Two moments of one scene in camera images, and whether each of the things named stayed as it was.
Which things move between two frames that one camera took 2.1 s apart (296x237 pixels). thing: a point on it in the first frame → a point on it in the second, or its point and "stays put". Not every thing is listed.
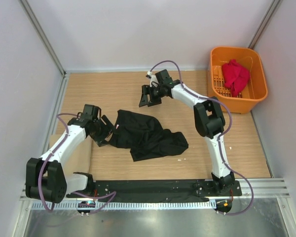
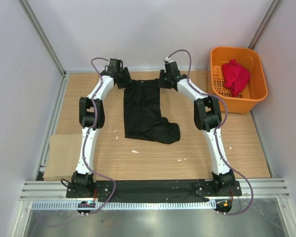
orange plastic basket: [236, 77] stays put
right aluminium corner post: [272, 8] stays put
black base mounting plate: [164, 188] stays put
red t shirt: [235, 76] stays put
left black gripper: [100, 139] → [128, 79]
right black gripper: [146, 90] → [162, 74]
